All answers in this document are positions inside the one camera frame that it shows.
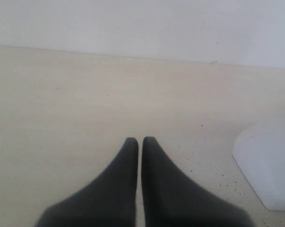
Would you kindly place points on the white mannequin head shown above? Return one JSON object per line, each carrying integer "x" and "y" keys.
{"x": 259, "y": 152}

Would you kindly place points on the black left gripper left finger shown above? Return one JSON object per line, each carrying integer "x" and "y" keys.
{"x": 108, "y": 201}

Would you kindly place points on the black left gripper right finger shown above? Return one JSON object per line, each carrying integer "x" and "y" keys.
{"x": 171, "y": 199}

